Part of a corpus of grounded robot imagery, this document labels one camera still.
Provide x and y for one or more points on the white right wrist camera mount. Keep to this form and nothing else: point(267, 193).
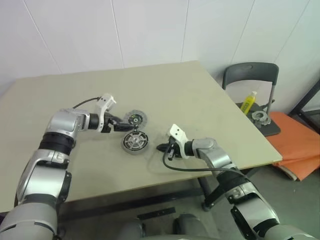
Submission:
point(177, 132)

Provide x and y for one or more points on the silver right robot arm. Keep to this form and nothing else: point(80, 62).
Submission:
point(220, 155)

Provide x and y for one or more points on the black flat bar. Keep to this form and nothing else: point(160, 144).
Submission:
point(156, 213)

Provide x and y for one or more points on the round grey motor lid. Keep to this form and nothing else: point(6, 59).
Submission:
point(142, 118)

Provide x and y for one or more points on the grey folding chair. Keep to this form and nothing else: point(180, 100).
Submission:
point(250, 71)

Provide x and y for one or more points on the orange cushion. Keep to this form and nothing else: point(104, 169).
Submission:
point(295, 140)

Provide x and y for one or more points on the spoked silver rotor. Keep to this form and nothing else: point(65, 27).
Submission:
point(136, 141)

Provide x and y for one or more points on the black metal rack frame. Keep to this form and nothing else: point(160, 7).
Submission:
point(303, 97)

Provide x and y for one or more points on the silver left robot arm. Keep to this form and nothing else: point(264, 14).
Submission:
point(62, 122)

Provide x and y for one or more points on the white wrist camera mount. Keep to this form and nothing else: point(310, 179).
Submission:
point(177, 132)
point(106, 101)

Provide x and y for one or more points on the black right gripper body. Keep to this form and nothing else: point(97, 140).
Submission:
point(178, 151)

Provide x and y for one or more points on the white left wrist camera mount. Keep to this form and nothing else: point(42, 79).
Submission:
point(106, 101)

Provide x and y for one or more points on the black table frame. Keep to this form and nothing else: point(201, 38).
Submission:
point(130, 200)

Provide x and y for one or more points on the grey rounded shape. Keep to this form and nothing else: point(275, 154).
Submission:
point(132, 231)
point(191, 226)

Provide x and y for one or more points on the round grey motor housing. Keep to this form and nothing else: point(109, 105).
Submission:
point(135, 153)

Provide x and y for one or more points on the yellow drink bottle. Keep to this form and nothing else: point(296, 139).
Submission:
point(248, 102)

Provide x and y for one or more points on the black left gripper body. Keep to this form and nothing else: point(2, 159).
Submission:
point(112, 121)

